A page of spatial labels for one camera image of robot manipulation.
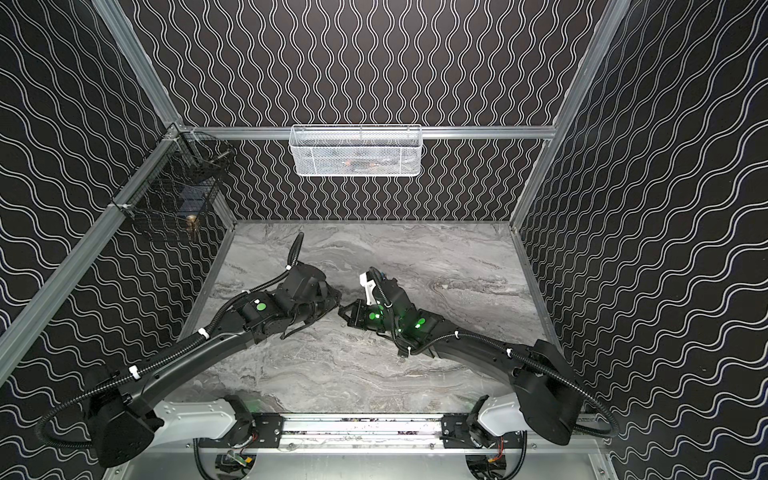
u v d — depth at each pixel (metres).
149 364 0.42
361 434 0.75
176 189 0.93
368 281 0.72
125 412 0.39
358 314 0.66
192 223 0.83
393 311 0.59
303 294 0.58
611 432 0.38
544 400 0.42
